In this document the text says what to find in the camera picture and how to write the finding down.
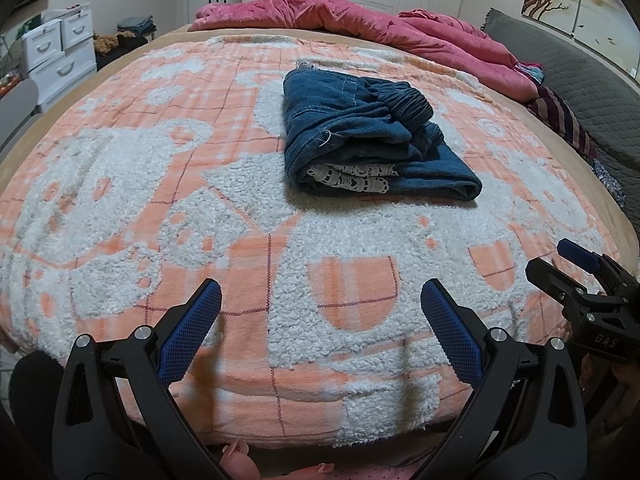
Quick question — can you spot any blue denim pants lace hem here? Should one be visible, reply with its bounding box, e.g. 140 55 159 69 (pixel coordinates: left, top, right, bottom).
283 63 483 202

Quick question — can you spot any striped dark pillow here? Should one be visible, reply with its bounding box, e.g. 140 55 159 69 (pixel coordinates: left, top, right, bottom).
526 86 597 160

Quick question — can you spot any grey quilted headboard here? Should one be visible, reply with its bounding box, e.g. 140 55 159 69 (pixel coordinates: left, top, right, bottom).
480 8 640 172

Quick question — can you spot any pink red comforter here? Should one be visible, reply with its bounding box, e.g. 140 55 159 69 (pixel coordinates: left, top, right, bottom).
189 0 538 103

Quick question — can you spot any peach white fleece blanket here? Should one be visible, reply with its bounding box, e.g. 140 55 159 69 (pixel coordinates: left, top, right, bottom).
1 35 618 448

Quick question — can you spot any grey bed footboard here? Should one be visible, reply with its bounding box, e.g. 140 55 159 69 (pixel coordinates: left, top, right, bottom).
0 79 41 160

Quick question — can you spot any white drawer cabinet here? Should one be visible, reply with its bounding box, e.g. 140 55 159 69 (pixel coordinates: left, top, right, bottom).
21 3 96 113

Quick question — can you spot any clothes heap on floor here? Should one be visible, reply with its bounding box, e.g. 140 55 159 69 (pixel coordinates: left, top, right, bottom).
93 15 156 70

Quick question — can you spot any tree wall painting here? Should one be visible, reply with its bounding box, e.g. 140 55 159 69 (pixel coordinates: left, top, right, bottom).
521 0 639 79

